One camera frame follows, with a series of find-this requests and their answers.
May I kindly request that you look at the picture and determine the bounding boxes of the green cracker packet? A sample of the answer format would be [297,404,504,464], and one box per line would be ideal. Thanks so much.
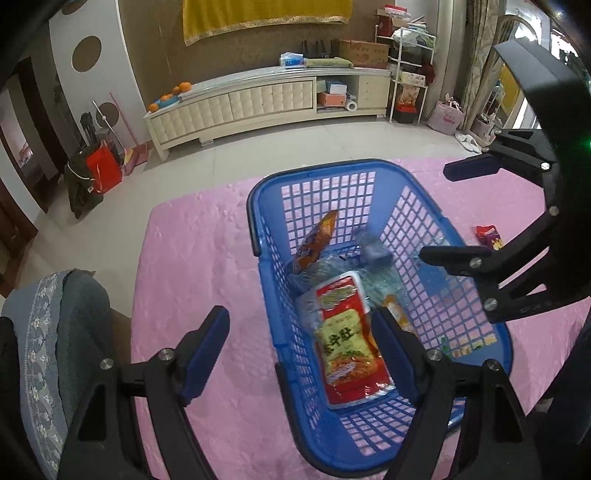
[440,333,498,360]

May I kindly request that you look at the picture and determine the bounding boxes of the yellow hanging cloth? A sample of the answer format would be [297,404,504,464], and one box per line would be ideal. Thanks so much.
[182,0,353,46]

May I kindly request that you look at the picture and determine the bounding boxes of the pink quilted table cloth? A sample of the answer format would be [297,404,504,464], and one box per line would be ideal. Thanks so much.
[131,160,590,479]

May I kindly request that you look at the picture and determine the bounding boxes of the red spicy snack packet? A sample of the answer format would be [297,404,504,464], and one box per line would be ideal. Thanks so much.
[312,271,394,409]

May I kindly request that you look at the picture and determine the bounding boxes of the black bag on floor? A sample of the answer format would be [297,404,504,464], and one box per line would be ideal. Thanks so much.
[64,147,103,220]

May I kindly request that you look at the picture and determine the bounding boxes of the grey embroidered chair cushion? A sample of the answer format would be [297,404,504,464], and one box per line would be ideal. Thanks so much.
[1,269,117,479]

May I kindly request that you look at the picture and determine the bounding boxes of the white metal shelf rack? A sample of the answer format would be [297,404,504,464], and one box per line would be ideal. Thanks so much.
[374,9,437,124]

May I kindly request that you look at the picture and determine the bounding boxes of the blue plastic basket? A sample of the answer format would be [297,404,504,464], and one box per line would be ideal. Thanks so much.
[246,158,515,478]

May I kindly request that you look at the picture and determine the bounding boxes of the brown cake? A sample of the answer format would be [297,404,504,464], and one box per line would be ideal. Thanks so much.
[383,294,418,336]

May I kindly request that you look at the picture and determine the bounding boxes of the oranges on blue plate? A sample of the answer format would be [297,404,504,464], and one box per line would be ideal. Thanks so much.
[147,82,192,113]

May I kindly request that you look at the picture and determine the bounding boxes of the red purple yellow snack packet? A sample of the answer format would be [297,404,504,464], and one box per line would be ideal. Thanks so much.
[475,225,504,251]

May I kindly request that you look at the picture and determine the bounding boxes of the red shopping bag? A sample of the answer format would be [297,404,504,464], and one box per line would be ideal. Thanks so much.
[86,142,122,194]

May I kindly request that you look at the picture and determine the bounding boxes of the pink white gift bag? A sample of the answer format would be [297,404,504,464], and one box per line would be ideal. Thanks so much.
[428,94,465,135]

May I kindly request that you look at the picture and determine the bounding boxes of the cardboard box on cabinet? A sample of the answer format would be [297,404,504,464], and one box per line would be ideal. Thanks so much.
[331,39,389,69]

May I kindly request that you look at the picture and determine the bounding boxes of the green folded cloth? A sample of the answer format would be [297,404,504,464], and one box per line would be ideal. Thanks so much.
[304,57,353,68]

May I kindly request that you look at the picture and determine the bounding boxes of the orange ice cream cone packet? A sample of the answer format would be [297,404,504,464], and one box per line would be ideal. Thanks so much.
[293,210,339,274]

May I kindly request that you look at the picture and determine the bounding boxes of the blue tissue pack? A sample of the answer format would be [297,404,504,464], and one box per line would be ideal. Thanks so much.
[280,52,305,68]

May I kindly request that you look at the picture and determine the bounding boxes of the cream tv cabinet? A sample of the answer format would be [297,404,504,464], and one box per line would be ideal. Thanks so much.
[144,66,391,160]

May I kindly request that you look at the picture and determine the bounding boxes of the blue purple candy box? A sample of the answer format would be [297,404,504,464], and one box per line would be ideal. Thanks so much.
[356,231,393,269]

